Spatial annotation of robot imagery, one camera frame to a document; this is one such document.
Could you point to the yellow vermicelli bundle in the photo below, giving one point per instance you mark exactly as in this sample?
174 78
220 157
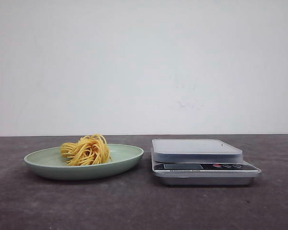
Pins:
88 150

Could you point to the silver electronic kitchen scale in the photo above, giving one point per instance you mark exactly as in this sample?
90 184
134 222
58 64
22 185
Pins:
200 162

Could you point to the light green plate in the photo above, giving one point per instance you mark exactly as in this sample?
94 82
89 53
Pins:
50 164

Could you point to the dark grey table mat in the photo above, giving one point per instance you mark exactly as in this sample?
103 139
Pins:
136 200

